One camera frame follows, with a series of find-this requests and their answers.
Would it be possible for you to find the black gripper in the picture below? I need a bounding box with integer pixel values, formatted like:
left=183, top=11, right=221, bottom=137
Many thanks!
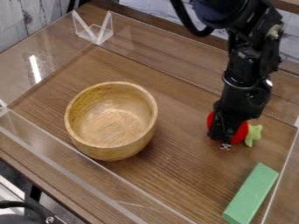
left=211, top=78, right=272, bottom=143

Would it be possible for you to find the red felt strawberry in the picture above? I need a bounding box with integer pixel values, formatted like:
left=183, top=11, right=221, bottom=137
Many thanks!
left=207, top=112, right=263, bottom=151

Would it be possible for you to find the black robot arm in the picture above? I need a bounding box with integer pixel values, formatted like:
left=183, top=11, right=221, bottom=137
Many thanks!
left=193, top=0, right=284, bottom=151

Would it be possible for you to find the light wooden bowl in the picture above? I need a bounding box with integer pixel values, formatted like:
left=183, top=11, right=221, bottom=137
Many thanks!
left=64, top=81, right=157, bottom=161

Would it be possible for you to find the green foam block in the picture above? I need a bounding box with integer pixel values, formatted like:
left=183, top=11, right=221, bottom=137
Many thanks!
left=223, top=163, right=279, bottom=224

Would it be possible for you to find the black table leg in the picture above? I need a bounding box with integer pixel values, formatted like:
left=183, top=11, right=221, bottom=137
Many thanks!
left=29, top=185, right=43, bottom=201

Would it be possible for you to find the black cable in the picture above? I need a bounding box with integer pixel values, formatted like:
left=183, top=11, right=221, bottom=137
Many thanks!
left=169, top=0, right=216, bottom=39

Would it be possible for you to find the clear acrylic corner bracket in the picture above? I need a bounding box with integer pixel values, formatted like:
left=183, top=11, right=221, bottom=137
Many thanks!
left=71, top=11, right=113, bottom=46

